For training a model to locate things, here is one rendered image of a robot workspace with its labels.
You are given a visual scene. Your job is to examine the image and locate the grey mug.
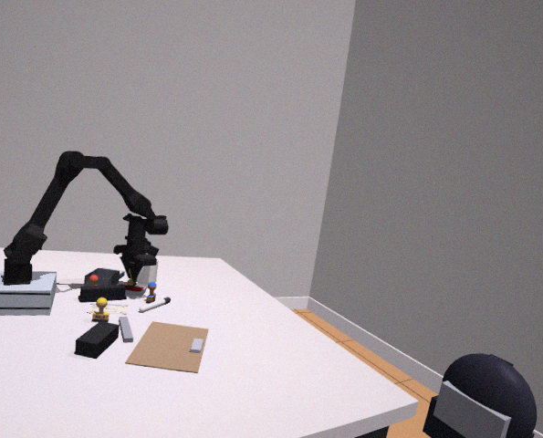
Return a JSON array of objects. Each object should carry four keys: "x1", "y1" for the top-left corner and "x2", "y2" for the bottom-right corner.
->
[{"x1": 137, "y1": 258, "x2": 159, "y2": 284}]

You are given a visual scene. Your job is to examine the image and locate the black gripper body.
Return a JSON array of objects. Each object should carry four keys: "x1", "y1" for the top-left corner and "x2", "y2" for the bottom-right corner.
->
[{"x1": 113, "y1": 235, "x2": 157, "y2": 266}]

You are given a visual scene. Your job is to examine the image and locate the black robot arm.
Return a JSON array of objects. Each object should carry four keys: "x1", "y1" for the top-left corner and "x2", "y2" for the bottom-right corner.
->
[{"x1": 3, "y1": 151, "x2": 168, "y2": 286}]

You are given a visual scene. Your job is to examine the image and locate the brown clipboard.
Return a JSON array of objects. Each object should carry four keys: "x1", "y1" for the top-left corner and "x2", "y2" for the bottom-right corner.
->
[{"x1": 125, "y1": 321, "x2": 209, "y2": 373}]

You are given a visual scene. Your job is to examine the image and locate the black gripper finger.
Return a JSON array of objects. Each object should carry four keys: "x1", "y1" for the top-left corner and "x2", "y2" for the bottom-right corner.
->
[
  {"x1": 129, "y1": 262, "x2": 142, "y2": 281},
  {"x1": 120, "y1": 257, "x2": 134, "y2": 278}
]

